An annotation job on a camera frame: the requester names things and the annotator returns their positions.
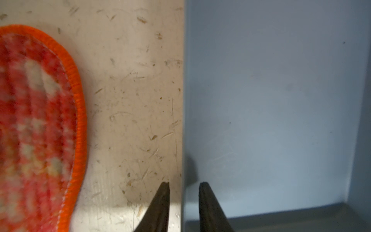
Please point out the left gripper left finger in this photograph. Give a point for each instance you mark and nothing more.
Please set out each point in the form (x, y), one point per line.
(156, 218)

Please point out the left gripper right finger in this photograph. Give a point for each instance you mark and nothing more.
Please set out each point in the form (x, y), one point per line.
(212, 217)

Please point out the blue storage box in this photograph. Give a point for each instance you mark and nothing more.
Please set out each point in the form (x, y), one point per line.
(277, 114)

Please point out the red insole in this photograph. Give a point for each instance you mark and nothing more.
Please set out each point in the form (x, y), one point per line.
(43, 132)

